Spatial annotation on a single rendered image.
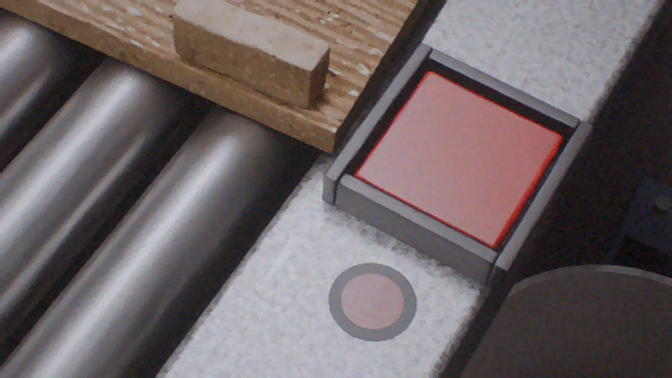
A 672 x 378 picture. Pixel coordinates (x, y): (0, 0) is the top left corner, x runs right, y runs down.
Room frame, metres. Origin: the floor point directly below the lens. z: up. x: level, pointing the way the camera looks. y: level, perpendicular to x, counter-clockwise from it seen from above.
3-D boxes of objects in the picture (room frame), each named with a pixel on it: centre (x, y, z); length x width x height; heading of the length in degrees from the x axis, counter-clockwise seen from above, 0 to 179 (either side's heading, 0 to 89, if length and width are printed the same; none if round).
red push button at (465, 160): (0.29, -0.04, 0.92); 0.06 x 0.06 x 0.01; 65
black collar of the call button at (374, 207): (0.29, -0.04, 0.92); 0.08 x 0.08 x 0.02; 65
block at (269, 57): (0.31, 0.04, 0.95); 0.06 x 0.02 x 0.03; 69
